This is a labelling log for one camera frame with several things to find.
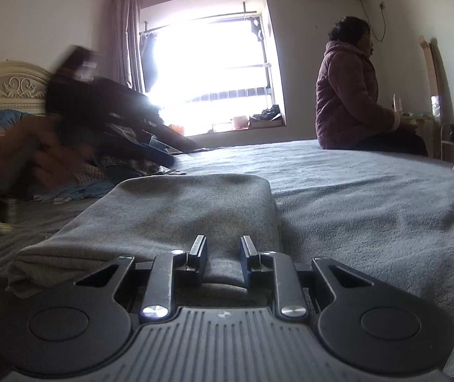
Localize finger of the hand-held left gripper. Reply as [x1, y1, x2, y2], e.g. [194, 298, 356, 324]
[105, 121, 196, 154]
[103, 135, 180, 168]

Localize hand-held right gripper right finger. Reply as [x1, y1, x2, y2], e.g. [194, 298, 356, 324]
[241, 235, 373, 321]

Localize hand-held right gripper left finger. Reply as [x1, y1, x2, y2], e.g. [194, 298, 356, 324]
[75, 235, 208, 323]

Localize grey sweatpants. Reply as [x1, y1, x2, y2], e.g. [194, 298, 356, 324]
[7, 173, 284, 300]

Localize person's left hand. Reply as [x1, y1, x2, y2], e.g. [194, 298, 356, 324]
[0, 116, 104, 202]

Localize hanging dark garment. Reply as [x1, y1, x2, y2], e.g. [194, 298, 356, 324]
[139, 30, 160, 88]

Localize light blue cloth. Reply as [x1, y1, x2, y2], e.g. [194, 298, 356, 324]
[34, 179, 113, 204]

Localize window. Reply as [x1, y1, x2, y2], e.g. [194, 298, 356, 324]
[138, 0, 287, 137]

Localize cream carved headboard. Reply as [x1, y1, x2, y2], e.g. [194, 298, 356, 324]
[0, 60, 54, 119]

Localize dark sneaker pair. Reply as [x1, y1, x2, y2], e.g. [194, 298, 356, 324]
[249, 104, 283, 123]

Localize grey bed blanket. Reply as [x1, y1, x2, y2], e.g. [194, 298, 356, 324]
[0, 139, 454, 378]

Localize small table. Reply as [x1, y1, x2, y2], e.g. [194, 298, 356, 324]
[401, 110, 442, 159]

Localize cardboard sheet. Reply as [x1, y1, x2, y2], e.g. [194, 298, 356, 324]
[418, 35, 445, 128]

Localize wall power cable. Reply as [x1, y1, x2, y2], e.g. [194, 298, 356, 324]
[360, 0, 387, 43]

